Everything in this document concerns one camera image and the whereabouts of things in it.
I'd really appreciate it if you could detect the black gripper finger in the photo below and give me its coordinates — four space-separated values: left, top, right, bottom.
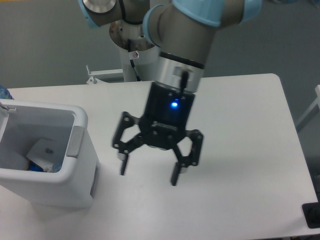
111 111 144 176
170 128 205 187

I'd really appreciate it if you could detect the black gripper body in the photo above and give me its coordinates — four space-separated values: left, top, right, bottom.
138 82 195 150

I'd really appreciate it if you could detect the clear plastic water bottle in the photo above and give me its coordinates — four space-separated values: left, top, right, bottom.
43 162 62 173

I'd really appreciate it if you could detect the white paper trash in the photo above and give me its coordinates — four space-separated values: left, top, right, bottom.
26 138 67 170

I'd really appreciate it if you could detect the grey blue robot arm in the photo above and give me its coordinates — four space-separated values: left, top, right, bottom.
78 0 262 185

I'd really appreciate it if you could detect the white plastic trash can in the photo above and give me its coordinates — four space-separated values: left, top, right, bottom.
0 99 100 208

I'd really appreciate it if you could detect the blue yellow carton in bin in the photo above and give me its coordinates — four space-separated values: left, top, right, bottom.
28 161 44 172

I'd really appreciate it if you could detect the blue patterned object at left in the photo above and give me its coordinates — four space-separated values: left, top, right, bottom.
0 85 14 100

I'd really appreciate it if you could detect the black clamp at table edge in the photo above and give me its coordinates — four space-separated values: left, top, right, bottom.
302 202 320 229

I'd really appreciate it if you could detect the white metal base frame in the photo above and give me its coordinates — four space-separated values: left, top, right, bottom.
86 65 124 84

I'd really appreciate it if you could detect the black cable on pedestal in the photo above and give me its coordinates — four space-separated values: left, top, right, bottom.
126 38 141 82

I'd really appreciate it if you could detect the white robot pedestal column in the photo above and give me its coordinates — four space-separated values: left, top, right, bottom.
109 20 160 82

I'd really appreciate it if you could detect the white frame at right edge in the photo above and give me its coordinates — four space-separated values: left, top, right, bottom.
295 85 320 133

